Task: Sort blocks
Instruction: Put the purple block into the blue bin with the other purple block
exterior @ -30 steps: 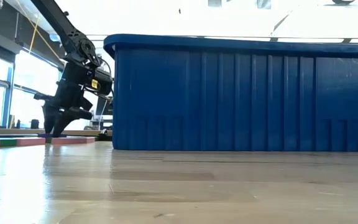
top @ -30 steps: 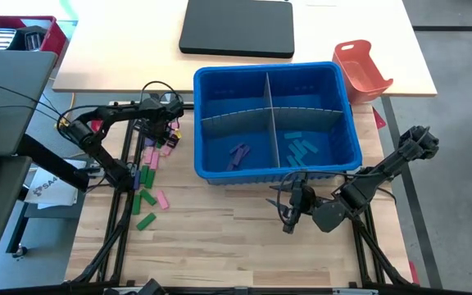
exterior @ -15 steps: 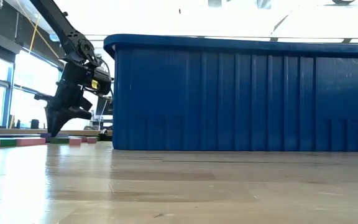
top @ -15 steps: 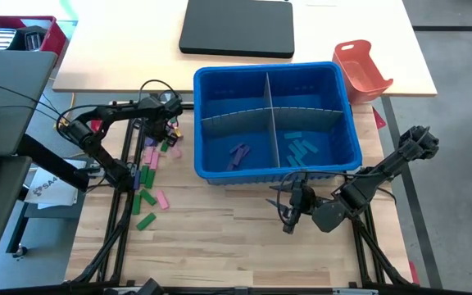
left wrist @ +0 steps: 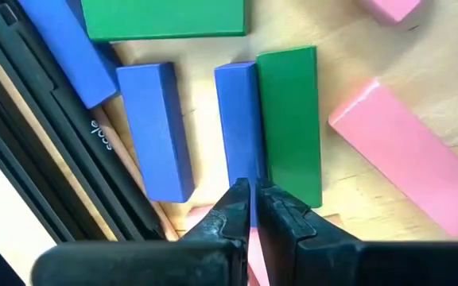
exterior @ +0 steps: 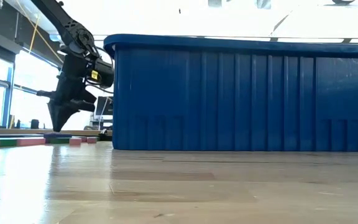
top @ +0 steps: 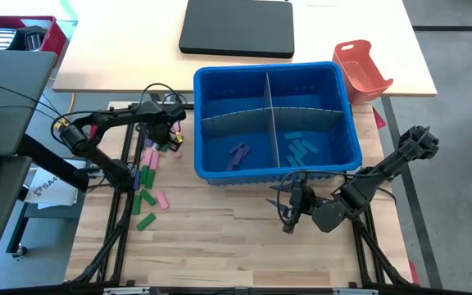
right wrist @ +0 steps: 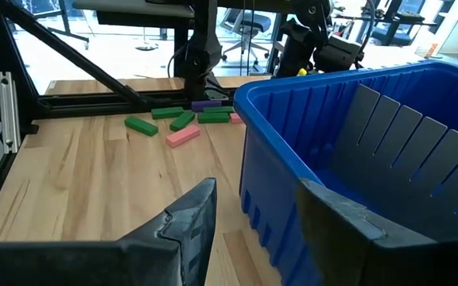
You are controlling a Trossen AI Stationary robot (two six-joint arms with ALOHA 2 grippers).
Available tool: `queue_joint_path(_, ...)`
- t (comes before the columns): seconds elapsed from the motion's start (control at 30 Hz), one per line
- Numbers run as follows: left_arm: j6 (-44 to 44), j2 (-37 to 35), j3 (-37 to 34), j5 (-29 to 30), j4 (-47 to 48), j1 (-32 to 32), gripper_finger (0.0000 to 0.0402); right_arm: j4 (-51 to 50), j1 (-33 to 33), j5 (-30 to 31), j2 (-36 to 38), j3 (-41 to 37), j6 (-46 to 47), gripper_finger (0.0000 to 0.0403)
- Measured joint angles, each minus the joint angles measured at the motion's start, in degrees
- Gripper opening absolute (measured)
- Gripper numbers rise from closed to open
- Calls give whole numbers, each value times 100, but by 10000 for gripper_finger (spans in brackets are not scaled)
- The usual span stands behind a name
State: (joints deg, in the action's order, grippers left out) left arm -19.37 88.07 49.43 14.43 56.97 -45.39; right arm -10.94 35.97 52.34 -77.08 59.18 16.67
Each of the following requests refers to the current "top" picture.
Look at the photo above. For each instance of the black rectangular pad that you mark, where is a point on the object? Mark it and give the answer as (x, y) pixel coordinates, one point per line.
(236, 26)

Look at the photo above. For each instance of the teal foam blocks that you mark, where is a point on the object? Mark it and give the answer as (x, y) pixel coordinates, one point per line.
(236, 147)

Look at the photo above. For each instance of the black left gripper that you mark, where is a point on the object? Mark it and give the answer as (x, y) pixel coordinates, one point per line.
(164, 119)

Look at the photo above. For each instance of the black toaster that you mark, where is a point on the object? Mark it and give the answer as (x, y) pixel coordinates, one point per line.
(33, 39)

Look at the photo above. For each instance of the small yellow tag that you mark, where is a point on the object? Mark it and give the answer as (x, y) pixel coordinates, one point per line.
(177, 139)

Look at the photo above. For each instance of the large blue plastic bin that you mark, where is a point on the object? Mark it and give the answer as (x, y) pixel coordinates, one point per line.
(326, 160)

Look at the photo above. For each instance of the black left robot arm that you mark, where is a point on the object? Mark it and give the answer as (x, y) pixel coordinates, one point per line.
(109, 119)

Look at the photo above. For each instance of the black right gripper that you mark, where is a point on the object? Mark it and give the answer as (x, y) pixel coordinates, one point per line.
(301, 202)

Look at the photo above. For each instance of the teal wooden block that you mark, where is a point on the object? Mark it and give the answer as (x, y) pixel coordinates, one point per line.
(292, 135)
(309, 146)
(291, 161)
(300, 161)
(293, 151)
(300, 146)

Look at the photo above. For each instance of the pink wooden block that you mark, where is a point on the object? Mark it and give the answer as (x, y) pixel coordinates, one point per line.
(178, 155)
(154, 160)
(148, 155)
(162, 199)

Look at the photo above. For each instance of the green wooden block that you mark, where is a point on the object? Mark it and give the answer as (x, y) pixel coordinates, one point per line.
(143, 174)
(148, 197)
(136, 204)
(164, 147)
(146, 221)
(150, 179)

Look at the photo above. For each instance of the light wooden table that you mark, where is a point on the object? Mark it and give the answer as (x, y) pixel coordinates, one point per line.
(117, 49)

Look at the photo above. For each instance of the white printed paper sheet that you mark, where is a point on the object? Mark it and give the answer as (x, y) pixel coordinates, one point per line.
(51, 190)

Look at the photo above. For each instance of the long grey slotted divider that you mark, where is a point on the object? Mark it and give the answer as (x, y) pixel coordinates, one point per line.
(236, 123)

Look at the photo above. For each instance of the silver ribbed metal appliance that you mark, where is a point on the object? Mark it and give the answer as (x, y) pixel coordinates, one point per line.
(2, 39)

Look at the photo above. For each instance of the red plastic crate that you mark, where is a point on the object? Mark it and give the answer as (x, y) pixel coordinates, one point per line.
(53, 39)

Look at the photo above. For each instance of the short grey slotted divider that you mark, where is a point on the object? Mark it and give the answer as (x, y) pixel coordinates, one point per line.
(269, 94)

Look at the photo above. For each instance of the orange plastic basket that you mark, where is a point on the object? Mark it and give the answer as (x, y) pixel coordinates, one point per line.
(359, 73)

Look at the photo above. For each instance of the black support beam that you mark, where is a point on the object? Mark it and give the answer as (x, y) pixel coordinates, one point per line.
(43, 160)

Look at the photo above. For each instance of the silver aluminium bracket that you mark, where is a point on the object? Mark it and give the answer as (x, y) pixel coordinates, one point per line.
(125, 291)
(355, 292)

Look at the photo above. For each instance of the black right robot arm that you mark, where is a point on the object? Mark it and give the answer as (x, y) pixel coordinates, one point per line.
(383, 168)

